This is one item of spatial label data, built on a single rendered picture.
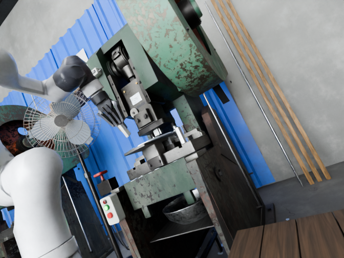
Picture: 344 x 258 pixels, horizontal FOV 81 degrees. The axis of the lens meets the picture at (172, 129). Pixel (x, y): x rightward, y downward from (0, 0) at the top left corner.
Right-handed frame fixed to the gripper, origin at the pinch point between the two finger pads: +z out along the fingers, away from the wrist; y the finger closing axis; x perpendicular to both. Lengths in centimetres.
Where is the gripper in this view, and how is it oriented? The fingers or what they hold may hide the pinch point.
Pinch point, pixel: (124, 129)
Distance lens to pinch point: 98.7
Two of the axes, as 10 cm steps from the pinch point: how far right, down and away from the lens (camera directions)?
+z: 5.5, 7.9, 2.7
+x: 2.0, -4.3, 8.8
